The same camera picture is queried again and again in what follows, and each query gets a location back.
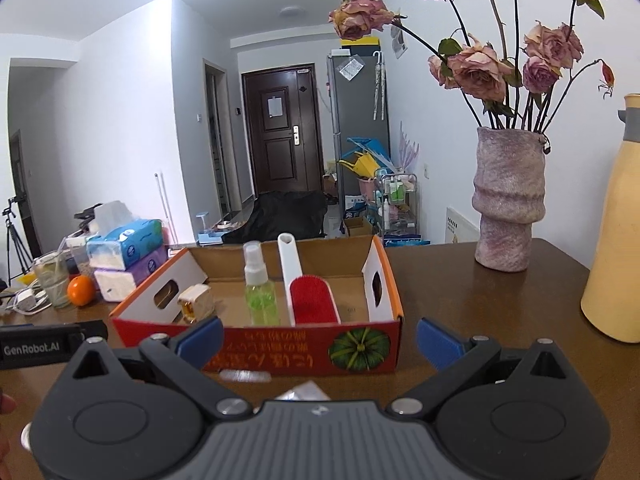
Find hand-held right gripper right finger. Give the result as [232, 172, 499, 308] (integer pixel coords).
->
[385, 317, 568, 418]

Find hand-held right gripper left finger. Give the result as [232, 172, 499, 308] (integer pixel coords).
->
[72, 316, 253, 421]

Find cream cube plug adapter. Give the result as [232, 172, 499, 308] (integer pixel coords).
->
[177, 284, 216, 323]

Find green spray bottle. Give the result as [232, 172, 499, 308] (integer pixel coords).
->
[243, 241, 281, 326]

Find red cardboard box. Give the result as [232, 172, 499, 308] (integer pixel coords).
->
[110, 234, 405, 383]

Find red and white lint brush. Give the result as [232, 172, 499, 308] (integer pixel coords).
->
[277, 232, 342, 325]

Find person's left hand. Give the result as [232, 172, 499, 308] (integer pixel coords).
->
[0, 392, 17, 466]

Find clear glass cup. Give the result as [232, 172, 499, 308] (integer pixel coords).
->
[32, 252, 71, 309]

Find orange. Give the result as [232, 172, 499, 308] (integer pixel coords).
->
[66, 275, 97, 307]

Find purple tissue pack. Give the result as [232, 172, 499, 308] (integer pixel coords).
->
[94, 246, 168, 303]

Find clear grain container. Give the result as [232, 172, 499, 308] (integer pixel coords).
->
[65, 237, 96, 278]

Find blue flat packet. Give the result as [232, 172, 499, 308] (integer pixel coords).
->
[382, 234, 431, 248]

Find white and blue floor stand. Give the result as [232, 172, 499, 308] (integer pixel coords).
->
[197, 212, 223, 246]

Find white framed board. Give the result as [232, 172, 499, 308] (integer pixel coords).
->
[445, 206, 482, 246]

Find blue tissue pack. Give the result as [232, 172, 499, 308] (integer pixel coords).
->
[86, 201, 165, 271]

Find white pole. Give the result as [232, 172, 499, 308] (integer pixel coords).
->
[155, 172, 177, 246]

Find small cardboard box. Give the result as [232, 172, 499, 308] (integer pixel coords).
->
[342, 215, 373, 238]

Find trolley with bottles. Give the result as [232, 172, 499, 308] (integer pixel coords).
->
[375, 172, 420, 241]

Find black bag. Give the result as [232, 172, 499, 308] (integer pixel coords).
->
[221, 191, 328, 245]

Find pink ceramic vase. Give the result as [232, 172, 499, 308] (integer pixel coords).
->
[471, 126, 547, 273]

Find yellow thermos jug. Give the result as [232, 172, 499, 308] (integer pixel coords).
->
[580, 93, 640, 345]

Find purple feather decoration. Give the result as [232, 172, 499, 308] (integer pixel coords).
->
[398, 120, 420, 171]

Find dark brown entrance door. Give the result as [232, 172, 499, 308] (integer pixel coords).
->
[241, 63, 325, 196]

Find grey refrigerator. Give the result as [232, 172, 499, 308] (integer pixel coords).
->
[326, 51, 391, 206]

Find white folded umbrella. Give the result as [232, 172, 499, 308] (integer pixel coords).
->
[372, 51, 388, 121]

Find dried pink roses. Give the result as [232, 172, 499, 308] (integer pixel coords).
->
[327, 0, 623, 133]

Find yellow and black box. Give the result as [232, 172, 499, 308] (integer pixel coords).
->
[340, 36, 381, 53]

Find white charger with cable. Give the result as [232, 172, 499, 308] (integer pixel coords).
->
[12, 287, 51, 316]

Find black camera tripod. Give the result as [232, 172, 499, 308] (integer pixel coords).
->
[0, 195, 36, 281]

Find interior door frame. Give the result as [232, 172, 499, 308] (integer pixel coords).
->
[202, 58, 241, 216]

